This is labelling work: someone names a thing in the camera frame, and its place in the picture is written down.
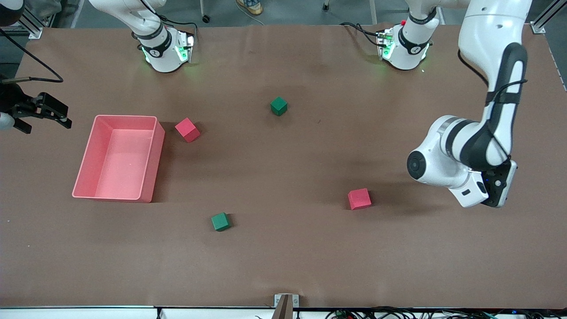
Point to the aluminium frame profile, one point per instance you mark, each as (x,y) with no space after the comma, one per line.
(34,30)
(538,27)

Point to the grey fabric bundle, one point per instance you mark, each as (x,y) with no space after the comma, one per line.
(46,6)

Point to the red cube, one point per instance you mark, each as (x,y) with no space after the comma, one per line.
(359,199)
(188,132)

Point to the white table frame rail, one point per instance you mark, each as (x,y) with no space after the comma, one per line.
(88,313)

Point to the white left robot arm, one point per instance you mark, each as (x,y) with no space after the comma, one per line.
(491,26)

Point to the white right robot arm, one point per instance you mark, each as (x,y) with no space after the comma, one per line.
(161,57)

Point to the black caster wheel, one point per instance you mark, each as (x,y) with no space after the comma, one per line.
(326,5)
(206,19)

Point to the pink plastic bin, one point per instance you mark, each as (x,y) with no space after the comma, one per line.
(124,177)

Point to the brown table cover sheet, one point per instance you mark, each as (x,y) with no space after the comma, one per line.
(310,266)

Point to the green cube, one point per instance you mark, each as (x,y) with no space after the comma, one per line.
(279,106)
(220,222)

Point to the beige shoe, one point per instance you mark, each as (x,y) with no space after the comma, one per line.
(251,5)

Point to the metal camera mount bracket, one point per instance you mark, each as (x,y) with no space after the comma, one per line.
(286,308)

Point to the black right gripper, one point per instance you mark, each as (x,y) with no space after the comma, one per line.
(13,101)

